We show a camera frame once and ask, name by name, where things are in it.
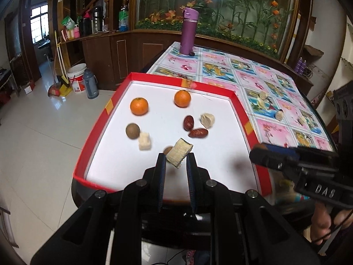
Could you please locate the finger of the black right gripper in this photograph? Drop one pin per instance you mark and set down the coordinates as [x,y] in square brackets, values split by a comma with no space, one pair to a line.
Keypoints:
[285,164]

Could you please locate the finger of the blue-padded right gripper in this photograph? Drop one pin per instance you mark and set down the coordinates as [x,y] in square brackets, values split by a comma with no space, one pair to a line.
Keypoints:
[290,151]

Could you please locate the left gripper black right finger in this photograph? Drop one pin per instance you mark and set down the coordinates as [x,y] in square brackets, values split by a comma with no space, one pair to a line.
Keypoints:
[197,184]

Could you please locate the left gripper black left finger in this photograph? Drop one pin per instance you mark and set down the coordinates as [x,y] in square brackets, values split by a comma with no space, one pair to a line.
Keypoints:
[155,181]

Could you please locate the red date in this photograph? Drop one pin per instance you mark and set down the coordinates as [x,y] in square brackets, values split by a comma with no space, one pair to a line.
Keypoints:
[198,133]
[188,123]

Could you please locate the brown longan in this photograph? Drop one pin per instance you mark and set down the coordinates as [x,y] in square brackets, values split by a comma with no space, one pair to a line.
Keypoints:
[167,150]
[133,131]

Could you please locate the person's right hand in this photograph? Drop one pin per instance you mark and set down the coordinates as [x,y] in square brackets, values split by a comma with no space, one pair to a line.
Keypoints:
[322,222]

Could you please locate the fruit-print pink tablecloth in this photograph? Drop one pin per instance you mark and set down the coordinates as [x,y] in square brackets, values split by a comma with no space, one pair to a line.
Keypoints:
[277,112]

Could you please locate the red tray with white base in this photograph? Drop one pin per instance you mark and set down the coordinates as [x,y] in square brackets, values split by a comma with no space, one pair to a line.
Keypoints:
[110,160]

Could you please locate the left orange tangerine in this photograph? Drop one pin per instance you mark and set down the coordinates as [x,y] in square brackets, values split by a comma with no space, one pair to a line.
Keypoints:
[139,106]

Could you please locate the orange tangerine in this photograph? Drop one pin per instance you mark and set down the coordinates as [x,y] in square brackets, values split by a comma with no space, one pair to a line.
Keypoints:
[182,98]
[139,106]

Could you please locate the right orange tangerine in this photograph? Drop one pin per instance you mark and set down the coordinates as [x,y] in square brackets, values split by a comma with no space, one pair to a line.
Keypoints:
[182,98]

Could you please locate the grey-blue thermos jug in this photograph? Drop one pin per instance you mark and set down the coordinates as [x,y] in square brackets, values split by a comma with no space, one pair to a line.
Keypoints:
[90,84]

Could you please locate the broom with yellow dustpan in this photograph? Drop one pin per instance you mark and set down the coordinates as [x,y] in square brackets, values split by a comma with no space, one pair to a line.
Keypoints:
[61,86]

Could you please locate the white plastic bucket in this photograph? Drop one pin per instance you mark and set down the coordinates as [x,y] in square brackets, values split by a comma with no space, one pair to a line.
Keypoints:
[75,75]

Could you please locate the purple thermos bottle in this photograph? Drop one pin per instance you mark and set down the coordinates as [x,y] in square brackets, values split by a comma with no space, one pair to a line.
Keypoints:
[188,33]

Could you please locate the flower mural glass panel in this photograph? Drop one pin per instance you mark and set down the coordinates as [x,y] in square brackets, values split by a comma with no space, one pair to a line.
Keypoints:
[262,25]

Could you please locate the green plastic bottle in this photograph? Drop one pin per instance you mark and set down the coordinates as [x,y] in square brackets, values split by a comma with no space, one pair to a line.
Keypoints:
[123,18]

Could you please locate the wooden cabinet partition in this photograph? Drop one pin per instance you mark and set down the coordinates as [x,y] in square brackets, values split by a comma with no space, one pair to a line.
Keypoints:
[112,54]

